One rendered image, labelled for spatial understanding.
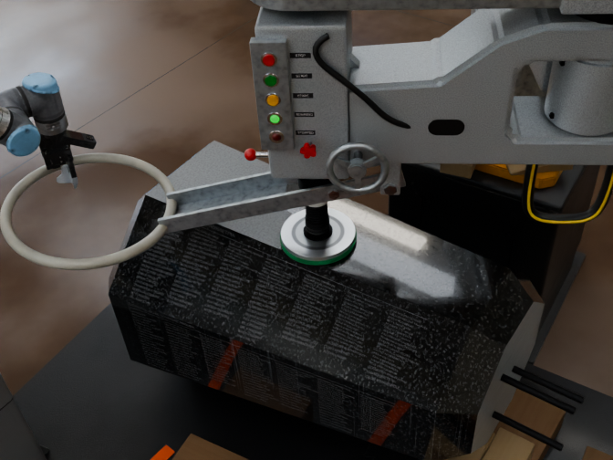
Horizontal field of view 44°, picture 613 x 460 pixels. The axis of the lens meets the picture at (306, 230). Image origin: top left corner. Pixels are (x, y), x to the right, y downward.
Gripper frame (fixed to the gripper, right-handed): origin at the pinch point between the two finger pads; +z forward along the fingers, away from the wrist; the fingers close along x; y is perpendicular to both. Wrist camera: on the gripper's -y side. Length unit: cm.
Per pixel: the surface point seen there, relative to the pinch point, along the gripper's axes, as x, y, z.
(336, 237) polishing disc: 61, -60, -3
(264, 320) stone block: 66, -36, 15
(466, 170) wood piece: 49, -113, 0
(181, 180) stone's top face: 10.8, -30.9, 3.3
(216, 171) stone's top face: 11.8, -42.3, 2.9
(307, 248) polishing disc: 61, -52, -2
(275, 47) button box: 62, -44, -67
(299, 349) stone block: 78, -41, 17
